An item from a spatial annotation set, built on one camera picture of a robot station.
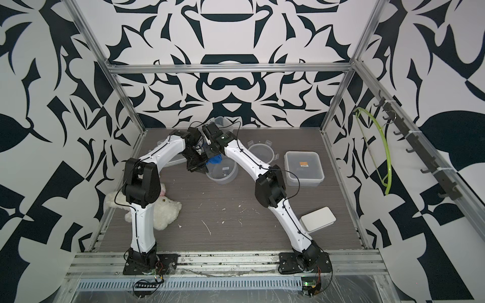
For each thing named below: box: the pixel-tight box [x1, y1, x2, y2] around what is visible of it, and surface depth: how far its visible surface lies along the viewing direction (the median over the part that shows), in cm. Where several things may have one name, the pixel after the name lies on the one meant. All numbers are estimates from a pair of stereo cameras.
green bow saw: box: [354, 107, 393, 196], surface depth 69 cm
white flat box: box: [299, 206, 337, 234], surface depth 83 cm
